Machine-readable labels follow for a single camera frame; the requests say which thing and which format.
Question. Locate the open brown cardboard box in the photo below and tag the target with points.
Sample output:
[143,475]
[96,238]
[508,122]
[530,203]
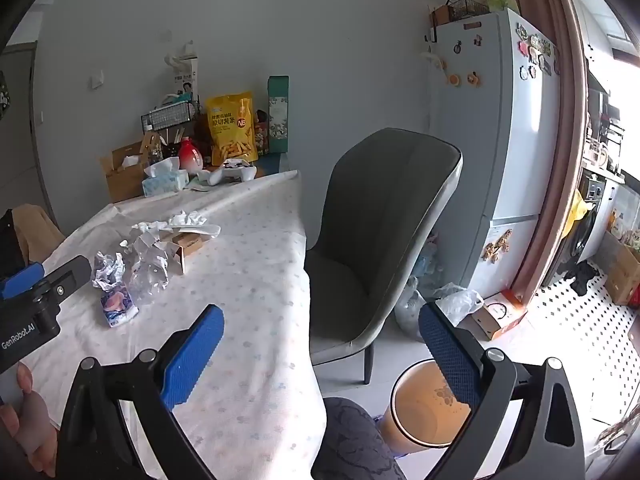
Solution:
[122,180]

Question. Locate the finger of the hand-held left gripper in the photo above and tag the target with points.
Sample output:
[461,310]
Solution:
[67,275]
[20,280]

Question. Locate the crumpled silver foil wrapper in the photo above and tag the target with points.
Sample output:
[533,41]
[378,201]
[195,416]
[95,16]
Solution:
[107,270]

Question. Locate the light blue tissue box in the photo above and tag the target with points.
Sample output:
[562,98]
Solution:
[165,182]

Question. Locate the white printed carton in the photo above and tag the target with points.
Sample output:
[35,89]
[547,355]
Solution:
[187,80]

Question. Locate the white wall switch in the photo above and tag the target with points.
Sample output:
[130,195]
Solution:
[96,80]

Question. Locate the crumpled clear plastic wrap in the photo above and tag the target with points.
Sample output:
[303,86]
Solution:
[147,270]

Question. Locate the person's leg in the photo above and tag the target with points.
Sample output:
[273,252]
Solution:
[350,440]

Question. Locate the yellow plastic bag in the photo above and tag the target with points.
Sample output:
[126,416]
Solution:
[577,212]

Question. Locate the red and white vase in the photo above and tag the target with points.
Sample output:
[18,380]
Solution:
[190,157]

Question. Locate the large brown cardboard box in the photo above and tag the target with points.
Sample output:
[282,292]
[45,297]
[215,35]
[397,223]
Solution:
[622,272]

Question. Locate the grey door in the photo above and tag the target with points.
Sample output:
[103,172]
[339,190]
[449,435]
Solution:
[20,135]

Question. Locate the small brown cardboard box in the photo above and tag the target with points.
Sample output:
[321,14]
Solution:
[187,245]

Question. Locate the person's left hand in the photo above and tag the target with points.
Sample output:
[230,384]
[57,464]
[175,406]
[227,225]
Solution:
[35,422]

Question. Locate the white game controller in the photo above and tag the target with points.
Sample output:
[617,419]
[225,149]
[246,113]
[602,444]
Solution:
[235,174]

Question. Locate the tall green printed box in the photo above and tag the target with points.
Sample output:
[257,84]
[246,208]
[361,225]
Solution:
[278,110]

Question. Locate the grey upholstered chair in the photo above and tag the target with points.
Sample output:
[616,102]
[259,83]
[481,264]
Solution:
[380,210]

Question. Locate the orange round fridge magnet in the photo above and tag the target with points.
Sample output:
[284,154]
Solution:
[453,79]

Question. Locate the crumpled white tissue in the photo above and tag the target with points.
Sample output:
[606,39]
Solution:
[190,220]

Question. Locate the cluster of fridge magnets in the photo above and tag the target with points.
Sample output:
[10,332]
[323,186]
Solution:
[537,52]

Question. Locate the clear plastic bag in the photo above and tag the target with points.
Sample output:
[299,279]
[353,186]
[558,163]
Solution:
[410,310]

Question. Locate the round bin with orange inside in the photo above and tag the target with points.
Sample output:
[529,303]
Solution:
[420,410]

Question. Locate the dark cloth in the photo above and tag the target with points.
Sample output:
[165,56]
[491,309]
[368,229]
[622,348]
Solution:
[11,245]

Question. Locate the wooden chopsticks bundle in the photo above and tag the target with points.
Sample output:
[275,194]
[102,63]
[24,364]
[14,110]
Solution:
[177,136]

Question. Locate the crumpled white paper scrap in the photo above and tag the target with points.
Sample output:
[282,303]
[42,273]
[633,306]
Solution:
[150,227]

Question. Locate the orange and white cardboard box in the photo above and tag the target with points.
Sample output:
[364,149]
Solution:
[500,317]

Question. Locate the yellow snack bag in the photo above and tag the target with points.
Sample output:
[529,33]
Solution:
[231,130]

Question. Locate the white and blue snack packet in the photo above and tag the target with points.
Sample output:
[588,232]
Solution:
[119,307]

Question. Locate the dark printed packet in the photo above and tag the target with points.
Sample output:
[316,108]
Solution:
[261,135]

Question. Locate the pale blue fridge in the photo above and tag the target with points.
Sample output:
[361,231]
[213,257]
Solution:
[500,135]

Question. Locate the white patterned tablecloth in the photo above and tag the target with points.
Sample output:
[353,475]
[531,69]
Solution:
[250,285]

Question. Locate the wooden fridge magnets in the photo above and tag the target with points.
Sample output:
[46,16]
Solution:
[497,246]

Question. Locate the black cloth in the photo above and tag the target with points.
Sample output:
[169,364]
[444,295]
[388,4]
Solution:
[580,277]

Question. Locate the tan chair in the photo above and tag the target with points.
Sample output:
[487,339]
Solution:
[35,225]

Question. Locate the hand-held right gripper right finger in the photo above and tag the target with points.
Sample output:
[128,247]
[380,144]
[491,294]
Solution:
[447,360]

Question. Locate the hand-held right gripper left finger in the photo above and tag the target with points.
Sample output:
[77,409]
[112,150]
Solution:
[192,355]

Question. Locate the metal kitchen rack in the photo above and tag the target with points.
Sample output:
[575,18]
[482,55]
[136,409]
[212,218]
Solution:
[602,130]

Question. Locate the green hanging toy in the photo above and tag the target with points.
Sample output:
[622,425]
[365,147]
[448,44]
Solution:
[3,97]

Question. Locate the white plastic bag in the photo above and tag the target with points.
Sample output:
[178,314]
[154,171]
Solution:
[457,302]

